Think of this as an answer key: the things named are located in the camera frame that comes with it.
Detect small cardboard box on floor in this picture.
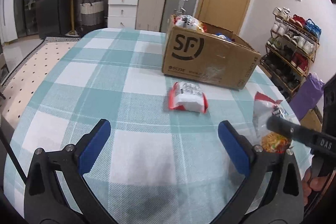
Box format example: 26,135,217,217
300,106,322,132

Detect woven laundry basket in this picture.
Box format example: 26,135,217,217
79,0,105,36

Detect dotted beige floor mat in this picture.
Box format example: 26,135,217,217
1,37,79,129

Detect white red noodle bag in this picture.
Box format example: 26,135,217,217
174,15,205,32

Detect white red snack packet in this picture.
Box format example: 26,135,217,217
168,81,209,114

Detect blue snack packet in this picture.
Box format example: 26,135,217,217
216,33,235,42

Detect wooden shoe rack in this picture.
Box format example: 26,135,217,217
260,7,322,101

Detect brown SF cardboard box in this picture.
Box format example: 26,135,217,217
162,15,261,90

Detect silver aluminium suitcase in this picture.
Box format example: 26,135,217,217
160,0,197,33

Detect purple bag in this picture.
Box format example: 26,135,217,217
289,73,325,121

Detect orange noodle picture snack bag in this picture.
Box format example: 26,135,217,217
252,92,291,153

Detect beige suitcase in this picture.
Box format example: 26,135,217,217
135,0,165,32

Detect person's right hand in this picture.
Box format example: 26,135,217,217
302,167,329,206

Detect teal white plaid tablecloth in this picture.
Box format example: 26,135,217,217
11,29,285,223

